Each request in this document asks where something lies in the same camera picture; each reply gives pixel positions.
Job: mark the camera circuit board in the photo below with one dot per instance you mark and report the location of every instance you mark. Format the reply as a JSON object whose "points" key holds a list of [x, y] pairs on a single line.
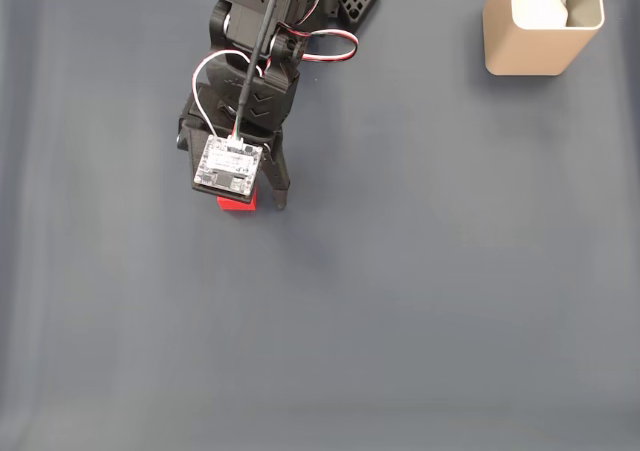
{"points": [[227, 168]]}

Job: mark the white crumpled paper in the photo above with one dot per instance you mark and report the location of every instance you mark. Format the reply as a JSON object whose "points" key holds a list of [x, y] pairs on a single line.
{"points": [[542, 6]]}

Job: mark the beige rounded box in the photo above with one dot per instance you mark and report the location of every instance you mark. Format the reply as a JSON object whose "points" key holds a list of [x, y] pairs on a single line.
{"points": [[525, 51]]}

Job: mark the dark grey table mat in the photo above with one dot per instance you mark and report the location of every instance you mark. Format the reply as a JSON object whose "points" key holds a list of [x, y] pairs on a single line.
{"points": [[400, 271]]}

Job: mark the red cube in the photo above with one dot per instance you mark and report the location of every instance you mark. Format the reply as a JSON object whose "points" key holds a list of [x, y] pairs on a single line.
{"points": [[240, 207]]}

